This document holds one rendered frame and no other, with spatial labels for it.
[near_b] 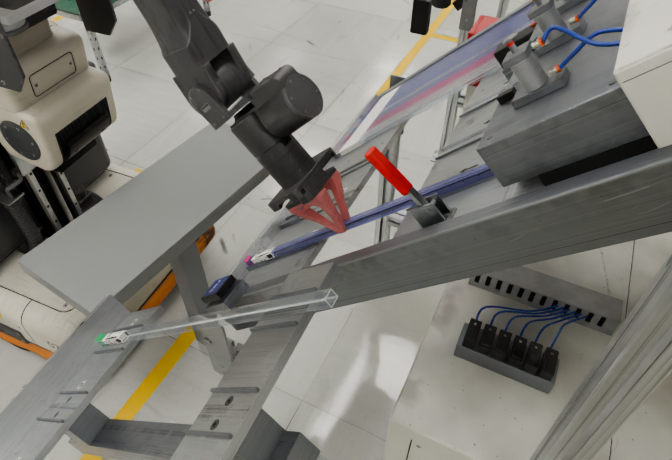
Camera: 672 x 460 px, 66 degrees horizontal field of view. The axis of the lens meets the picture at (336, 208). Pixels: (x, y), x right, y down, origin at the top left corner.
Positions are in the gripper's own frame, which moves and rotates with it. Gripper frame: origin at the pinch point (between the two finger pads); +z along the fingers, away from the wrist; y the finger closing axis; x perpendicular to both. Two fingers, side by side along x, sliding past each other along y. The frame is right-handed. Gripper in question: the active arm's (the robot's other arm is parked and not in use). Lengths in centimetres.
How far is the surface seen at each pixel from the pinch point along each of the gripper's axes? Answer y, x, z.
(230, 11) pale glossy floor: 214, 193, -65
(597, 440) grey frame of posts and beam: -13.9, -23.8, 27.2
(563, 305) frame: 21.0, -6.1, 41.4
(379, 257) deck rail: -10.0, -12.6, 0.6
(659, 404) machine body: 11, -16, 56
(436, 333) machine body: 7.8, 9.5, 30.7
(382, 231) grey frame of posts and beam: 60, 57, 36
